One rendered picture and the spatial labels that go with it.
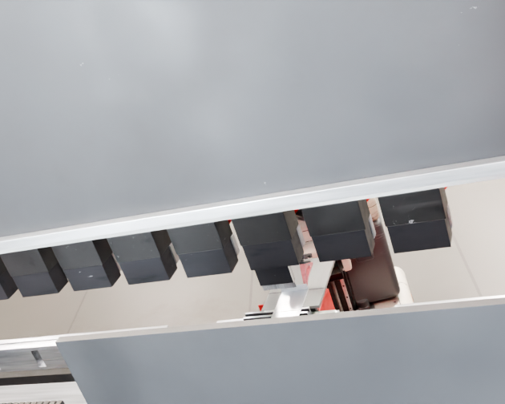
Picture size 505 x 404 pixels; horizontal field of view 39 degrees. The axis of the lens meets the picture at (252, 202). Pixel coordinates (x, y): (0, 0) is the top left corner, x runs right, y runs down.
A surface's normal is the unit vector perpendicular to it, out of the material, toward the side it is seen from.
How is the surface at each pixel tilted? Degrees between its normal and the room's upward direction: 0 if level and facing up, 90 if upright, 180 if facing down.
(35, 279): 90
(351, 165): 90
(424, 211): 90
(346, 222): 90
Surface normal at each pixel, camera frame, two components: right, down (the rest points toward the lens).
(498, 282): -0.31, -0.86
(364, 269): -0.04, 0.43
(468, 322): -0.28, 0.48
